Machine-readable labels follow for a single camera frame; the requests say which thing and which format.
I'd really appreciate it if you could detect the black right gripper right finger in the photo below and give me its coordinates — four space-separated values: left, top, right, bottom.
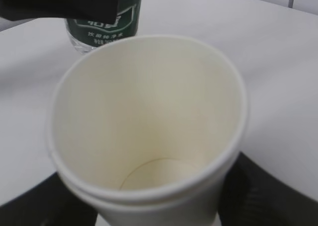
218 153 318 226

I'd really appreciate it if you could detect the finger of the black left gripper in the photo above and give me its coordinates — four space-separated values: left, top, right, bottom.
0 0 119 22

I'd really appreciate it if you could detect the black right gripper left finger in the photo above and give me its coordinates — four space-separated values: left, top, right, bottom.
0 173 97 226

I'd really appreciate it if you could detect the clear green-label water bottle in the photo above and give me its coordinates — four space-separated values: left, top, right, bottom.
65 0 141 54

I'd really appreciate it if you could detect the white paper cup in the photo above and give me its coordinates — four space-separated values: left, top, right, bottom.
46 35 249 226

